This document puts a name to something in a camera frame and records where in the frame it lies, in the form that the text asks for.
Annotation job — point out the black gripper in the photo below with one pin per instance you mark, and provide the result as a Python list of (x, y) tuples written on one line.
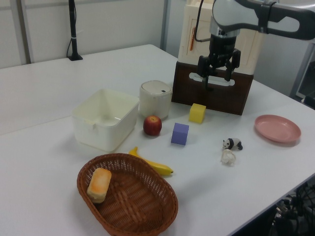
[(222, 49)]

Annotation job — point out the orange topped bread loaf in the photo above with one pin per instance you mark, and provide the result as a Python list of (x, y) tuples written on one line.
[(99, 184)]

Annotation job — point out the brown wicker basket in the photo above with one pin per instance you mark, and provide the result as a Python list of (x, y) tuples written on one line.
[(137, 204)]

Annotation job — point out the cream cabinet box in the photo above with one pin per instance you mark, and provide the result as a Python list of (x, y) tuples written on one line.
[(248, 54)]

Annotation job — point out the dark brown drawer base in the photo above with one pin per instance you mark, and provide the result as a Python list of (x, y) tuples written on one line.
[(221, 100)]

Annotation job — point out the yellow cube block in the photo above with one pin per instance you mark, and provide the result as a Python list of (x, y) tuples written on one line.
[(197, 113)]

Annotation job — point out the small white lidded trash can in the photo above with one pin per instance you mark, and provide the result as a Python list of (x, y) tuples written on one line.
[(153, 100)]

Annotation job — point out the panda figurine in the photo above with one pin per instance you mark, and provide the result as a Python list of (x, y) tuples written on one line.
[(235, 142)]

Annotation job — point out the purple cube block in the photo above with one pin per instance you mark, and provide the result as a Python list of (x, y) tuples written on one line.
[(179, 134)]

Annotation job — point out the pink plate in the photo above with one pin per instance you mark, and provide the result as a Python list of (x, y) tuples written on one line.
[(276, 127)]

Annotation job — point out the red apple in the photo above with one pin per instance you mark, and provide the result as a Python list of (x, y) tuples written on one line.
[(152, 126)]

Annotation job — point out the crumpled white paper ball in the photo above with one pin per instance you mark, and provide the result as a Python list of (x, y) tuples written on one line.
[(228, 157)]

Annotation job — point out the yellow banana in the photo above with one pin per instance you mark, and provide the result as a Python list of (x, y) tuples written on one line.
[(157, 166)]

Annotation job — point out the cream plastic storage bin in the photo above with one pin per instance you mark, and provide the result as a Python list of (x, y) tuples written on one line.
[(98, 132)]

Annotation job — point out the grey metal frame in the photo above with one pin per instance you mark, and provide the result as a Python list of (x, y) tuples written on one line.
[(299, 73)]

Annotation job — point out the black camera pole stand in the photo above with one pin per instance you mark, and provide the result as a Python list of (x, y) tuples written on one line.
[(72, 29)]

